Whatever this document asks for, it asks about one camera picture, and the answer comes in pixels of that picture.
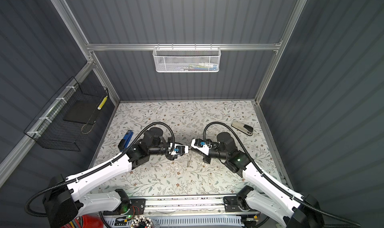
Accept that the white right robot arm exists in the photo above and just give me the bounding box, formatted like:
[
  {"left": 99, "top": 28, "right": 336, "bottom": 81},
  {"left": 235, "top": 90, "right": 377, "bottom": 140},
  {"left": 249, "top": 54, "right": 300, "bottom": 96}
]
[{"left": 191, "top": 132, "right": 325, "bottom": 228}]

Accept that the yellow marker pen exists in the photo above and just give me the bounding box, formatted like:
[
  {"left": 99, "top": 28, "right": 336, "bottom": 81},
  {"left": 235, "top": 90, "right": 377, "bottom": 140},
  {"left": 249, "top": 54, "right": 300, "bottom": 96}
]
[{"left": 97, "top": 95, "right": 109, "bottom": 110}]

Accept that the white perforated cable tray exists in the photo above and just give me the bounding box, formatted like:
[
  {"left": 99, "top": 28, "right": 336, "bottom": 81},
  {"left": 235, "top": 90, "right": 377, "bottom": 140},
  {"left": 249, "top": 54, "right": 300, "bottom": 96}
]
[{"left": 103, "top": 215, "right": 245, "bottom": 228}]

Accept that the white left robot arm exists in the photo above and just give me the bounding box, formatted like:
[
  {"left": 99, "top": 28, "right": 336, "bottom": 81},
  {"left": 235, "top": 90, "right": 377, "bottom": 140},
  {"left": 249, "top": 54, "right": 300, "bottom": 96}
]
[{"left": 42, "top": 123, "right": 189, "bottom": 228}]

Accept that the white wire mesh basket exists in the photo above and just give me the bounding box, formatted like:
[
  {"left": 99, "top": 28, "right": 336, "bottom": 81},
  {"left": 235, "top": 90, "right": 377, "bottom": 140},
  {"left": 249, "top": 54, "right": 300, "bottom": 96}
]
[{"left": 153, "top": 47, "right": 222, "bottom": 73}]

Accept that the blue stapler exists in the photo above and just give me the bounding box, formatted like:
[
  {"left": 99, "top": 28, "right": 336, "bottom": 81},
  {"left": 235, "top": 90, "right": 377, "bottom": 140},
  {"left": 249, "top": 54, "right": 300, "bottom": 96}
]
[{"left": 118, "top": 130, "right": 134, "bottom": 152}]

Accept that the black pad in basket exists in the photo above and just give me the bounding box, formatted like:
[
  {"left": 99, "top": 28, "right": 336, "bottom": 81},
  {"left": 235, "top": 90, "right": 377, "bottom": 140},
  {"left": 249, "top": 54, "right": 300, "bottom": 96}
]
[{"left": 63, "top": 100, "right": 101, "bottom": 125}]

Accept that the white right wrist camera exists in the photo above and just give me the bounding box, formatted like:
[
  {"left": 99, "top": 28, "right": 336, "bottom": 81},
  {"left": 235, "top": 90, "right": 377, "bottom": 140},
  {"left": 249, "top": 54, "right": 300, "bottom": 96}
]
[{"left": 191, "top": 139, "right": 210, "bottom": 156}]

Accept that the red round object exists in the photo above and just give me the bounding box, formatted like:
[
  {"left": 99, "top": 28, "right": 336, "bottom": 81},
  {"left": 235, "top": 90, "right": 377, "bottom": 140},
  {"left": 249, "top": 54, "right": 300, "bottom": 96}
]
[{"left": 82, "top": 215, "right": 104, "bottom": 228}]

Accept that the round LED ring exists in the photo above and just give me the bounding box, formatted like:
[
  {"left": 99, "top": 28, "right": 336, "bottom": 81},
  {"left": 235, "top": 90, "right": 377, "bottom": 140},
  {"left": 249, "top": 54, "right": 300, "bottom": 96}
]
[{"left": 130, "top": 215, "right": 154, "bottom": 228}]

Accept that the black wire basket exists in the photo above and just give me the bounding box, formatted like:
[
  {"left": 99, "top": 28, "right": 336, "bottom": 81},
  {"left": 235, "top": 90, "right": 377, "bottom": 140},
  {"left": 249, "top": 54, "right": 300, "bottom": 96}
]
[{"left": 24, "top": 79, "right": 109, "bottom": 152}]

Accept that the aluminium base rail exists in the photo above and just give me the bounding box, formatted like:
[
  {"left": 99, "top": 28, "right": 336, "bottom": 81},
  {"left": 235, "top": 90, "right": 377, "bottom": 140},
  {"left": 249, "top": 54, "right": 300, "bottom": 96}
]
[{"left": 130, "top": 194, "right": 260, "bottom": 217}]

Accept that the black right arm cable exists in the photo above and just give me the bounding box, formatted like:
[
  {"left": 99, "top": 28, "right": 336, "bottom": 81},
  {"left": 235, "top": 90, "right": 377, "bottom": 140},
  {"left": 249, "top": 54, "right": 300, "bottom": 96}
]
[{"left": 203, "top": 121, "right": 362, "bottom": 228}]

